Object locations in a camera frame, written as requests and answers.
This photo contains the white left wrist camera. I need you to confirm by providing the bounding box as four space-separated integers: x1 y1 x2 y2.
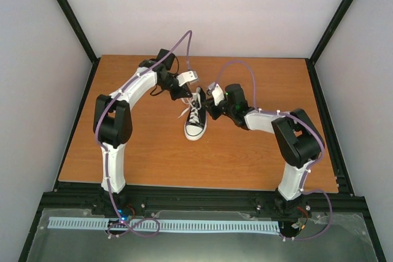
176 70 199 87

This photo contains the black white canvas sneaker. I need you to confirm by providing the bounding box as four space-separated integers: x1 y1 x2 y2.
184 87 207 141

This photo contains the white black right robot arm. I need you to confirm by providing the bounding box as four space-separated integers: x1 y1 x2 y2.
203 83 325 216

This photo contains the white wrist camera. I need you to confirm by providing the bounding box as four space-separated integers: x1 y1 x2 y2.
176 70 199 87
207 82 225 106

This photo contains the white shoelace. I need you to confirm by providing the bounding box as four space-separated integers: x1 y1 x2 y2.
180 88 206 129

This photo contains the clear acrylic cover plate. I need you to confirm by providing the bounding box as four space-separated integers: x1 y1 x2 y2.
27 209 377 261

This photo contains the light blue slotted cable duct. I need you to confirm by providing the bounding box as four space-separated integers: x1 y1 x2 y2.
47 217 279 235

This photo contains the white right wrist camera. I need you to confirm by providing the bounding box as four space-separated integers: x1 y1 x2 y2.
207 82 225 106

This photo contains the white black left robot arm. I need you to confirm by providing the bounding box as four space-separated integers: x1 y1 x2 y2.
93 49 198 215

